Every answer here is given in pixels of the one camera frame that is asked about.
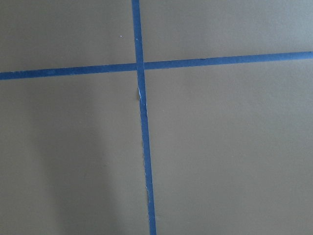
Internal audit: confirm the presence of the blue tape strip lengthwise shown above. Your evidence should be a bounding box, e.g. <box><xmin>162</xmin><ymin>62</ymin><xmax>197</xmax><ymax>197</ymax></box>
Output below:
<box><xmin>132</xmin><ymin>0</ymin><xmax>157</xmax><ymax>235</ymax></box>

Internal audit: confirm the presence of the blue tape strip crosswise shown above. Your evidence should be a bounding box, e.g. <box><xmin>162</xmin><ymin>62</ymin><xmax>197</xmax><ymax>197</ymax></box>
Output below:
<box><xmin>0</xmin><ymin>51</ymin><xmax>313</xmax><ymax>80</ymax></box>

